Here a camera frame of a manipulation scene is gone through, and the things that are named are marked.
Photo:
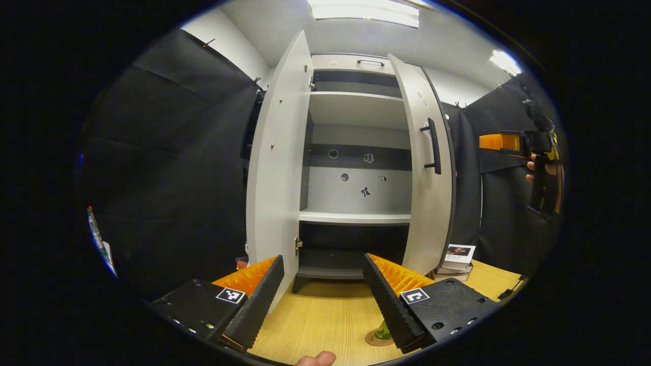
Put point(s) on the small ceiling light panel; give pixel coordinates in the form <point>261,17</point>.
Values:
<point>505,62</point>

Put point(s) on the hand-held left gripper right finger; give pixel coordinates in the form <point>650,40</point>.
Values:
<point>389,305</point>

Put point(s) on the book with photo cover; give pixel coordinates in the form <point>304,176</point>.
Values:
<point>459,254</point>

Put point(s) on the small red box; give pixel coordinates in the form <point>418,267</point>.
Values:
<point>241,264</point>

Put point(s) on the large ceiling light panel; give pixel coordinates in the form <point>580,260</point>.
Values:
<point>363,12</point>

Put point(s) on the white and black cabinet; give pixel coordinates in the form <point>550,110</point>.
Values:
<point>356,198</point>

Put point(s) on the clear bottle with green label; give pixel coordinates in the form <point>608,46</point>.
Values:
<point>383,331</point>

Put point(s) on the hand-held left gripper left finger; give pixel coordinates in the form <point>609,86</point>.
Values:
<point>259,305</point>

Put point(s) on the metal door hinge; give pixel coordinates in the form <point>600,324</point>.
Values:
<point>298,245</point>
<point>312,83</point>

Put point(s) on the round cork coaster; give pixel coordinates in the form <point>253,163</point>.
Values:
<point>376,341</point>

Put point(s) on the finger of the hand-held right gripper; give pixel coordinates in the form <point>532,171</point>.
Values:
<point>498,142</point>

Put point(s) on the white cabinet door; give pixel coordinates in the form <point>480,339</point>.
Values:
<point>427,218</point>
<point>277,178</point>

